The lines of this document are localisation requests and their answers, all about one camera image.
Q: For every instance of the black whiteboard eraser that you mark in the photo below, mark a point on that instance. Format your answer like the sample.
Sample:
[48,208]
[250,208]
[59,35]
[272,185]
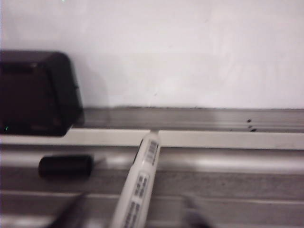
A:
[35,95]

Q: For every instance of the white whiteboard marker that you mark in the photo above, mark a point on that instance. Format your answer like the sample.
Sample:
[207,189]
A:
[140,180]

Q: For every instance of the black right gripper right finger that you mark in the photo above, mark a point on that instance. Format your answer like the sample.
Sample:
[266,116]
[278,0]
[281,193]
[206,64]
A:
[200,213]

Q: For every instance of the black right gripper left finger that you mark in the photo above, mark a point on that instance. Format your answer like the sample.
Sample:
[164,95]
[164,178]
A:
[69,211]

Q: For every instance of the white whiteboard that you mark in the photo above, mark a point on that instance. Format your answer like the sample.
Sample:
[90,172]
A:
[178,52]

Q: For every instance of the black marker cap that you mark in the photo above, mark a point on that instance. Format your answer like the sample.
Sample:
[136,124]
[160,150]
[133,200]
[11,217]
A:
[65,166]

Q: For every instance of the aluminium whiteboard tray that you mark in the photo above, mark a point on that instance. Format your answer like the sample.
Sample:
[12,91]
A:
[225,164]

